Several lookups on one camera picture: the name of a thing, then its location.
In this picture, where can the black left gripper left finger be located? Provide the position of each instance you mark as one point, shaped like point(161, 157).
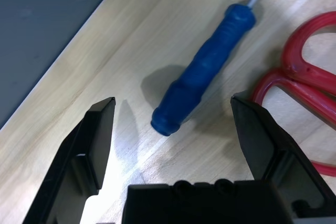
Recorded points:
point(78, 142)

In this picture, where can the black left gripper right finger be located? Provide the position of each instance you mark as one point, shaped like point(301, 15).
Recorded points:
point(257, 140)

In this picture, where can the grey perforated pegboard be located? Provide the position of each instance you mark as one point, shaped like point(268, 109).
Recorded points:
point(39, 24)

